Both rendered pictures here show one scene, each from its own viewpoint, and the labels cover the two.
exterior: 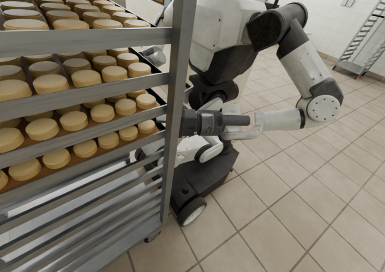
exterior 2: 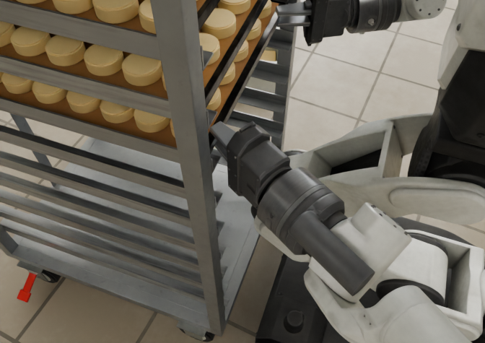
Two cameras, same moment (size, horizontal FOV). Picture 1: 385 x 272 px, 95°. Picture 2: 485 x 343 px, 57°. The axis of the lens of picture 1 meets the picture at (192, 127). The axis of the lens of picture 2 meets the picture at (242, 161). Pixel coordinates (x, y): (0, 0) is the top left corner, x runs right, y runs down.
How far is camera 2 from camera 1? 42 cm
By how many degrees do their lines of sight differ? 45
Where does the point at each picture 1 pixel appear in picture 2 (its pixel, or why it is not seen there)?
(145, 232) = (180, 310)
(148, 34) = not seen: outside the picture
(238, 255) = not seen: outside the picture
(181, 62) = (163, 32)
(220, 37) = (474, 11)
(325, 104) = not seen: outside the picture
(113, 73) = (102, 1)
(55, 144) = (12, 66)
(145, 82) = (126, 41)
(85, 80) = not seen: outside the picture
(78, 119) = (61, 50)
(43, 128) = (24, 39)
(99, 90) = (50, 21)
